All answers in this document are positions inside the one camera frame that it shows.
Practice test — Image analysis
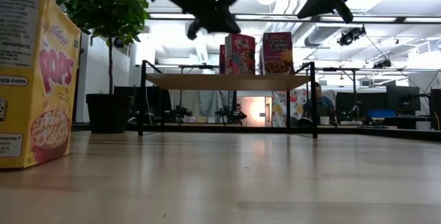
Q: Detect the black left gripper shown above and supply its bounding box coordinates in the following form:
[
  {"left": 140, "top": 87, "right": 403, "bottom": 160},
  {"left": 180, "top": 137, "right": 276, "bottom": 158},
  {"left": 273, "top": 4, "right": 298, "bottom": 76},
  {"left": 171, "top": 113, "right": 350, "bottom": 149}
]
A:
[{"left": 192, "top": 0, "right": 243, "bottom": 34}]

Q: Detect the purple Raisin Bran cereal box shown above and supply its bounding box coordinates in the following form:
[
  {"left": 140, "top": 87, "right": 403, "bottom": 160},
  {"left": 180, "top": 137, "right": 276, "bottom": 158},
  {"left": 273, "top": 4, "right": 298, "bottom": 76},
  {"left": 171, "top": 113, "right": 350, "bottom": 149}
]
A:
[{"left": 262, "top": 31, "right": 295, "bottom": 76}]

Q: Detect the red cereal box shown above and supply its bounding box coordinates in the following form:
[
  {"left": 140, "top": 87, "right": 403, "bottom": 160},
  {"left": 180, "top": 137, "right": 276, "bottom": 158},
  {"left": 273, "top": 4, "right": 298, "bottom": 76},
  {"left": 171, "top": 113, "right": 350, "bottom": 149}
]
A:
[
  {"left": 225, "top": 33, "right": 256, "bottom": 76},
  {"left": 219, "top": 44, "right": 227, "bottom": 75}
]

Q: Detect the yellow Corn Pops cereal box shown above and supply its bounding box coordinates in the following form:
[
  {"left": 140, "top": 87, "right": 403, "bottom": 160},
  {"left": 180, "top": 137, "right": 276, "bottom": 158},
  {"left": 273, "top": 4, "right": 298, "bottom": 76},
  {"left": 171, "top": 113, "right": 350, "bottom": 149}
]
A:
[{"left": 0, "top": 0, "right": 82, "bottom": 170}]

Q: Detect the black ceiling spotlight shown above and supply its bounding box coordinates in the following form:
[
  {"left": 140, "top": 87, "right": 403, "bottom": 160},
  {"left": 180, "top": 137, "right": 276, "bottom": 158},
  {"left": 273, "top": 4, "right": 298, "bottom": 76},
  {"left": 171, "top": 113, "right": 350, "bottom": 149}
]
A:
[
  {"left": 373, "top": 58, "right": 393, "bottom": 70},
  {"left": 336, "top": 26, "right": 367, "bottom": 47}
]

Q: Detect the person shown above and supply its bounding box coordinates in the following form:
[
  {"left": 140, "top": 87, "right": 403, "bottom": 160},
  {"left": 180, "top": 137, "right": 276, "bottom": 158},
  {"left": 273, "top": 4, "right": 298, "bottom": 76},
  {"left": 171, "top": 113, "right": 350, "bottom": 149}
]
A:
[{"left": 302, "top": 82, "right": 337, "bottom": 127}]

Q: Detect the colourful patterned cloth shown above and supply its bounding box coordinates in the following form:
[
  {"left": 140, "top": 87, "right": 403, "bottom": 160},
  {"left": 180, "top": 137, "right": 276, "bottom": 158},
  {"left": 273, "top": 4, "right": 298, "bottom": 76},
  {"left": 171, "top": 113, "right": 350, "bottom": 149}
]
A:
[{"left": 271, "top": 89, "right": 307, "bottom": 128}]

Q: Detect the white draped cloth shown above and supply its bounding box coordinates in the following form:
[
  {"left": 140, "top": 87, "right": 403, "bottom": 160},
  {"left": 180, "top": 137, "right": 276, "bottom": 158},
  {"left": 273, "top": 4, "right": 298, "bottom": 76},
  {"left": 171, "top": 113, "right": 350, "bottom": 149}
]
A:
[{"left": 178, "top": 90, "right": 235, "bottom": 119}]

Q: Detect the green plant in black pot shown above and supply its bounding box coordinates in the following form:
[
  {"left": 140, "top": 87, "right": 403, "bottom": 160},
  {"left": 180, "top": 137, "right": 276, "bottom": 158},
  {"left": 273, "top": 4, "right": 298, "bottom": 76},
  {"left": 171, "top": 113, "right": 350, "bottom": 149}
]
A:
[{"left": 54, "top": 0, "right": 151, "bottom": 134}]

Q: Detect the blue bin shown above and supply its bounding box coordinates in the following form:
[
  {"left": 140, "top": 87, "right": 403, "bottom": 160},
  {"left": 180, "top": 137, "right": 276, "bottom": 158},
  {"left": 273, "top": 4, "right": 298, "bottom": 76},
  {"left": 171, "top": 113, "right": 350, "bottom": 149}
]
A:
[{"left": 365, "top": 109, "right": 396, "bottom": 119}]

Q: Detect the black monitor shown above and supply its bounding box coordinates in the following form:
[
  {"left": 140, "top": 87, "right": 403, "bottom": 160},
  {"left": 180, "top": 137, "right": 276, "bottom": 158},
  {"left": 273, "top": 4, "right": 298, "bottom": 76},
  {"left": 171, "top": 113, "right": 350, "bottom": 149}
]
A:
[{"left": 385, "top": 85, "right": 422, "bottom": 112}]

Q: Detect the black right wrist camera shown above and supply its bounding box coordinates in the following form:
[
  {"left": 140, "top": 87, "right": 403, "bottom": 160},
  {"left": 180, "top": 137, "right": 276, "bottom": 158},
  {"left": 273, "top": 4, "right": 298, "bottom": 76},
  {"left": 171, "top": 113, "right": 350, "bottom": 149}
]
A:
[{"left": 334, "top": 0, "right": 355, "bottom": 24}]

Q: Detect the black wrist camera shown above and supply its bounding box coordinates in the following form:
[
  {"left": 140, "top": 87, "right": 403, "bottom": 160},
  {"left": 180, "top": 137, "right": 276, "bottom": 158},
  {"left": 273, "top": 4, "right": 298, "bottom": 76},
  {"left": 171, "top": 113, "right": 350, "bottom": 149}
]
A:
[
  {"left": 187, "top": 18, "right": 203, "bottom": 41},
  {"left": 334, "top": 0, "right": 355, "bottom": 24}
]

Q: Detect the silver ventilation duct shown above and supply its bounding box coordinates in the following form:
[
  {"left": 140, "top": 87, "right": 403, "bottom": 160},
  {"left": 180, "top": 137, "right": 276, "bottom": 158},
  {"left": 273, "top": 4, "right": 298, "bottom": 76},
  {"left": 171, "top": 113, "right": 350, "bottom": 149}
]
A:
[{"left": 302, "top": 23, "right": 342, "bottom": 48}]

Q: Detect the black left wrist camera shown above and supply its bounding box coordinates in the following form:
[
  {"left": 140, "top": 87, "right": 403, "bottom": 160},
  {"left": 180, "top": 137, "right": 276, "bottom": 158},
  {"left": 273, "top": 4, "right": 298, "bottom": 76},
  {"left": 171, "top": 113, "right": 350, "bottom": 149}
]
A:
[{"left": 187, "top": 18, "right": 203, "bottom": 41}]

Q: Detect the wooden shelf black metal frame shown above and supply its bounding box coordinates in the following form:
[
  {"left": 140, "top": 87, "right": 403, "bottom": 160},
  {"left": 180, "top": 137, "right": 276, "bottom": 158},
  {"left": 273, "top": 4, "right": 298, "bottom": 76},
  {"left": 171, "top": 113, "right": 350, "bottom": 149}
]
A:
[{"left": 137, "top": 59, "right": 318, "bottom": 139}]

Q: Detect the black aluminium table rail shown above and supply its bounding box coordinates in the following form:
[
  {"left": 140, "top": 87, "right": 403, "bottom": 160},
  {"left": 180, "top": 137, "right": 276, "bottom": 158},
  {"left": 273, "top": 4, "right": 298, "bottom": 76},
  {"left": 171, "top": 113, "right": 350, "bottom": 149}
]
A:
[{"left": 70, "top": 123, "right": 441, "bottom": 142}]

